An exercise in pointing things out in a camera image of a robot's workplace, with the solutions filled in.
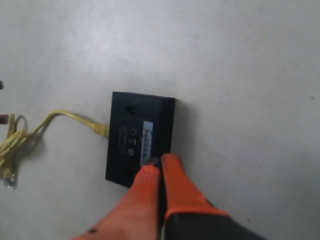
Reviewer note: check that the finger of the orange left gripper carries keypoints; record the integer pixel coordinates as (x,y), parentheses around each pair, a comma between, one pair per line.
(4,119)

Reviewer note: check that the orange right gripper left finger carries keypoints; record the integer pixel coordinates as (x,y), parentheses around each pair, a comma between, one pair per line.
(137,215)

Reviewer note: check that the black network switch box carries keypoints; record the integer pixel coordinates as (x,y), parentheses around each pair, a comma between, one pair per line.
(140,128)

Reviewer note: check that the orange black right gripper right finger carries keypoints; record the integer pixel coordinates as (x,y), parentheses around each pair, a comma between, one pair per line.
(189,215)

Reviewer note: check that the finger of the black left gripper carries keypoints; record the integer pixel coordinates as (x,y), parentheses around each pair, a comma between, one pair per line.
(1,85)

